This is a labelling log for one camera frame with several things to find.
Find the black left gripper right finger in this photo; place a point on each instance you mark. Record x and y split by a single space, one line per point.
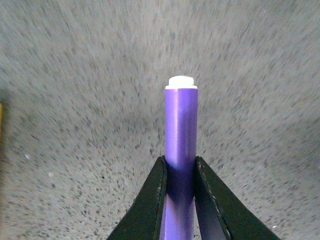
220 214

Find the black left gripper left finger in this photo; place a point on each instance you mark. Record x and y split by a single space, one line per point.
145 219

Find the purple marker pen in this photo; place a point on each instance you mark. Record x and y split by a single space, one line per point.
181 106

